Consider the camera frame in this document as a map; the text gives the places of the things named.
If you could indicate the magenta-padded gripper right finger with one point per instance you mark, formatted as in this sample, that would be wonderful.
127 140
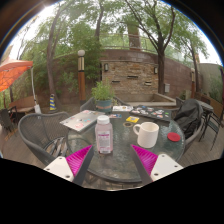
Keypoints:
160 166

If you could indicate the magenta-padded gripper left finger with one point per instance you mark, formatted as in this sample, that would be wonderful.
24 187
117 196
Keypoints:
63 166

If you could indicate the pink drink bottle white cap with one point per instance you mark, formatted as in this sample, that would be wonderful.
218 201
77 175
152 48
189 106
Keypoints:
104 136

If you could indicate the flat round red coaster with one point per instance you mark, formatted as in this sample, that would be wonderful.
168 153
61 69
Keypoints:
173 137

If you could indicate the white mug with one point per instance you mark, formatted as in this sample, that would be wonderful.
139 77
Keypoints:
148 135

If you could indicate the grey wicker chair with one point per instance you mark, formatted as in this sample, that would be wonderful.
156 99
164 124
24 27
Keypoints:
193 140
87 105
33 128

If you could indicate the silver laptop with stickers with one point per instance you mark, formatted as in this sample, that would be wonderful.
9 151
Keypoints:
81 120

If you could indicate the black laptop with stickers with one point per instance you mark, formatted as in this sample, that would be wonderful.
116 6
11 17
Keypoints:
150 113

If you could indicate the yellow card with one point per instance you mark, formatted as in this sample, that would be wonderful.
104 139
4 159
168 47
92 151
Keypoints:
132 119

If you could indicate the black jacket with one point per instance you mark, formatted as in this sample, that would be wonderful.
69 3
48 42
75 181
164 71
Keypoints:
188 116

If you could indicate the blue yellow striped cone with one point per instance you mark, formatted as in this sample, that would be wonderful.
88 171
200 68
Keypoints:
52 103

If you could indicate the small blue and red card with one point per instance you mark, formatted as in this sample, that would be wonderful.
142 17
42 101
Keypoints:
115 116

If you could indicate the dark metal patio chair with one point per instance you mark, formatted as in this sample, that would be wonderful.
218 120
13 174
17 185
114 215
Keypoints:
213 125
6 118

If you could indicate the wooden bench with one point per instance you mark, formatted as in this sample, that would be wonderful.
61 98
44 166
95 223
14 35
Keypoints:
21 104

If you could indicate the round dark patio table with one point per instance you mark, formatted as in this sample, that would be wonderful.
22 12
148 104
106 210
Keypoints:
206 106

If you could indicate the potted green plant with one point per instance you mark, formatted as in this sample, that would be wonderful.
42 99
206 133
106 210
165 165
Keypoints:
103 95

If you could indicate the tree with forked dark trunk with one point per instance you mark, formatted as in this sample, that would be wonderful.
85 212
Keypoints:
161 76

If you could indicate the tree with thin trunk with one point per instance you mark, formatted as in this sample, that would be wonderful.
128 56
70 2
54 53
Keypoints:
196 76

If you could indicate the tree with leaning trunk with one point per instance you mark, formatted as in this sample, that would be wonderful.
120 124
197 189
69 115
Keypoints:
50 66

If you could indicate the closed dark red umbrella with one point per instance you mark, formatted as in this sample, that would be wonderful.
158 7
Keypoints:
222 80

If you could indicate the orange patio umbrella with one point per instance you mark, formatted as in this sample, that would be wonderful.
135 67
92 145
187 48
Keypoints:
13 71

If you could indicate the grey wall box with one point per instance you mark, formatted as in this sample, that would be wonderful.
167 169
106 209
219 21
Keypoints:
167 88

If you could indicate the brown lamp post globe top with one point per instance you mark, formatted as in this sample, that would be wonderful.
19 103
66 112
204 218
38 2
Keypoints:
81 80
193 83

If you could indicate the wall lamp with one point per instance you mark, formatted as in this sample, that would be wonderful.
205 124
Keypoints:
155 70
106 67

